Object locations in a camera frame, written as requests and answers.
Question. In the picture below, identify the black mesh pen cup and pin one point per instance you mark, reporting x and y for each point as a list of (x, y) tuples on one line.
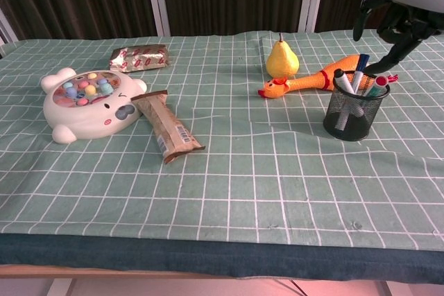
[(347, 128)]

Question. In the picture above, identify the white animal fishing toy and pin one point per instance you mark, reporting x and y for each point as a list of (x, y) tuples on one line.
[(86, 115)]

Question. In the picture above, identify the yellow pear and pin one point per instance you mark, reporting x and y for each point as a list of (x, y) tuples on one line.
[(281, 62)]

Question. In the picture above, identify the orange rubber chicken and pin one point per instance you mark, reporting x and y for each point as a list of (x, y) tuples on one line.
[(305, 82)]

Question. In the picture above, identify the green checked tablecloth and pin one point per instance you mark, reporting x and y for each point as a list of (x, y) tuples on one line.
[(243, 178)]

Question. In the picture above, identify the brown snack bar wrapper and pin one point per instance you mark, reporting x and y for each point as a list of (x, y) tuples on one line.
[(166, 126)]

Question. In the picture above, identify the white marker with blue cap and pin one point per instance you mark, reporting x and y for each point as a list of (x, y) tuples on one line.
[(360, 67)]

